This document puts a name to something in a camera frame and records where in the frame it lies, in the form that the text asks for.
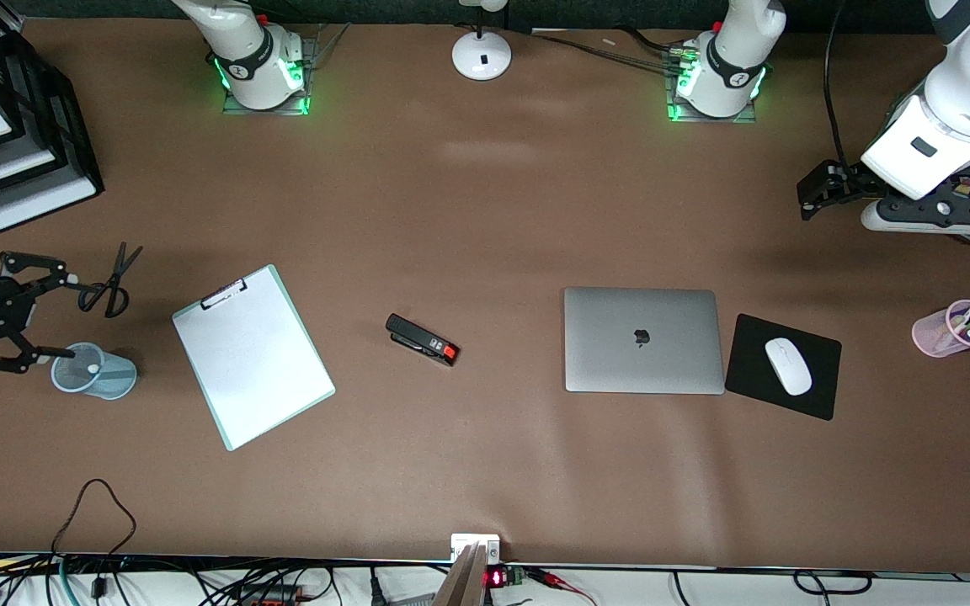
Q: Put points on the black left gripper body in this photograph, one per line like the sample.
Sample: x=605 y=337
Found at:
x=849 y=185

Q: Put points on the silver laptop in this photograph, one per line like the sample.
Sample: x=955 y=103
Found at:
x=643 y=337

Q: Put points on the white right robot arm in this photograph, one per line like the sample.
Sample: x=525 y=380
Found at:
x=253 y=76

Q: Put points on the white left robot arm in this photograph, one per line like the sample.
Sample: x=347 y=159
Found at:
x=965 y=93

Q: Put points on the black stacked paper tray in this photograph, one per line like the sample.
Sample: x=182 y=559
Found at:
x=72 y=181

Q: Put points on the light blue mesh cup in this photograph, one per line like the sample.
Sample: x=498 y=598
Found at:
x=114 y=379

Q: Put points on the white computer mouse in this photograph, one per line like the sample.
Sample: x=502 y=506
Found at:
x=788 y=366

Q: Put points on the pink mesh cup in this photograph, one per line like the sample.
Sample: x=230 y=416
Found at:
x=931 y=332

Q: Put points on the black mouse pad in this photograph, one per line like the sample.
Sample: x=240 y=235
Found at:
x=754 y=379

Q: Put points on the light green clipboard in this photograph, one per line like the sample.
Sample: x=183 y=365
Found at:
x=232 y=442

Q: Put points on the white paper sheet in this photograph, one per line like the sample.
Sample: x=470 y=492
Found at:
x=266 y=379

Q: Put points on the white lamp base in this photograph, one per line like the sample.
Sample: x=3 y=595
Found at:
x=482 y=55

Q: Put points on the black stapler red tip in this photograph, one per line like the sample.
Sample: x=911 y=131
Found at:
x=418 y=338

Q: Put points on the small white box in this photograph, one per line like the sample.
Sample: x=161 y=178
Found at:
x=461 y=540

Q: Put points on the red LED display board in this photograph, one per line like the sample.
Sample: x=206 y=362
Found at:
x=495 y=578

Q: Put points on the wooden block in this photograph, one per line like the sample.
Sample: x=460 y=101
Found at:
x=464 y=581

